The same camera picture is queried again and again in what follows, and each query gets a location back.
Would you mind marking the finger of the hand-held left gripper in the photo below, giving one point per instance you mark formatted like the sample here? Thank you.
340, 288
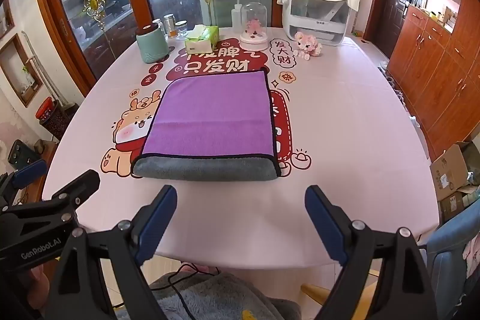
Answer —
80, 185
29, 170

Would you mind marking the pink block toy animal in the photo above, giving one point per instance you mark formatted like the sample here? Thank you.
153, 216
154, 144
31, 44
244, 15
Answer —
309, 45

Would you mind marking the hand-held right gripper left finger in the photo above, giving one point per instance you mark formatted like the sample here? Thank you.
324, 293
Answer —
157, 222

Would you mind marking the purple and grey towel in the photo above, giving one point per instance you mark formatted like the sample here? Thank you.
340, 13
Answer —
213, 117

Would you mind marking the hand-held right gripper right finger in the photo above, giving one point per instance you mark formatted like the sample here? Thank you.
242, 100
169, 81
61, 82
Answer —
324, 222

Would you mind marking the grey fleece clothing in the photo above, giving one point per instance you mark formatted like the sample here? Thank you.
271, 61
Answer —
225, 299

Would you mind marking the red basket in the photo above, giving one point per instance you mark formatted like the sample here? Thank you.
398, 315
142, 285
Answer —
45, 110

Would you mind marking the dark woven bin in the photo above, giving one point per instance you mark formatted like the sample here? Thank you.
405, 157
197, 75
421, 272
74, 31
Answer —
56, 127

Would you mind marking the large cardboard box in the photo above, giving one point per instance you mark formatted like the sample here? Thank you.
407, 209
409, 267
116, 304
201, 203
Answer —
448, 164

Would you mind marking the pink printed tablecloth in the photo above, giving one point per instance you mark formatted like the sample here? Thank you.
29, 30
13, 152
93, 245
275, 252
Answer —
337, 155

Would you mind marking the person's left hand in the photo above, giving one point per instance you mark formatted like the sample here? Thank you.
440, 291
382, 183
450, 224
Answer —
37, 284

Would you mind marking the teal ceramic canister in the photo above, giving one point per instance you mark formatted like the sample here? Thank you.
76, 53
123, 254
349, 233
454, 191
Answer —
152, 46

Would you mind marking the white wash bottle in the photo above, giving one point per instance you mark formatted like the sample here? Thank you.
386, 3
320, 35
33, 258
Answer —
236, 18

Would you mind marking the wooden cabinet with shelves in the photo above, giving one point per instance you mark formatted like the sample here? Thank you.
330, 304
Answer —
431, 72

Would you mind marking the green tissue box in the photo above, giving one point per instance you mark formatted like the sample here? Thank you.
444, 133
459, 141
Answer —
200, 39

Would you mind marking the white countertop appliance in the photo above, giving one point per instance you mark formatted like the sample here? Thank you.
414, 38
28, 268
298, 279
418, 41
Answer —
318, 25

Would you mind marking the blue chair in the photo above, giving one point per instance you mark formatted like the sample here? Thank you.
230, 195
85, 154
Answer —
448, 260

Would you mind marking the yellow wooden stool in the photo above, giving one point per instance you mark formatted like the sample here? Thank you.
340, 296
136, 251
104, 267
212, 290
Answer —
318, 292

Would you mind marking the small cardboard box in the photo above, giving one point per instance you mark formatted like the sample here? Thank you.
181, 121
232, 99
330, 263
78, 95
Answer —
453, 205

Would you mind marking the glass dome with pink flower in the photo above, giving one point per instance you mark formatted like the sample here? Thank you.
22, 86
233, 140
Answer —
254, 27

